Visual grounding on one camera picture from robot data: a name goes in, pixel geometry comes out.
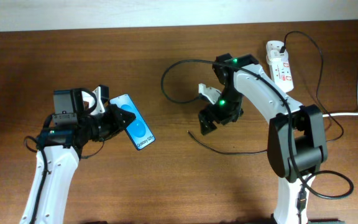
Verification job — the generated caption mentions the black charger cable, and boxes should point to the black charger cable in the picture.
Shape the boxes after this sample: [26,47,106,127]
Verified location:
[186,30,344,156]

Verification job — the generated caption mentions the blue Galaxy smartphone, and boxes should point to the blue Galaxy smartphone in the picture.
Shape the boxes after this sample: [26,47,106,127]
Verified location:
[109,94,155,151]

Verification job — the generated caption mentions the white power strip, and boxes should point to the white power strip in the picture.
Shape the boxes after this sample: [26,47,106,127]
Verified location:
[265,40,295,93]

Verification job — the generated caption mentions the white charger plug adapter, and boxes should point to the white charger plug adapter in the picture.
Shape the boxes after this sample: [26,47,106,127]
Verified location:
[266,49,288,65]

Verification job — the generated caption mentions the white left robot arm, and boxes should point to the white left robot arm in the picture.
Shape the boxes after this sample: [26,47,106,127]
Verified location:
[20,85,135,223]

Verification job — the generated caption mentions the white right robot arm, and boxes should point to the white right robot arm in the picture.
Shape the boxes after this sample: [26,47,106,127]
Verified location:
[198,54,328,223]

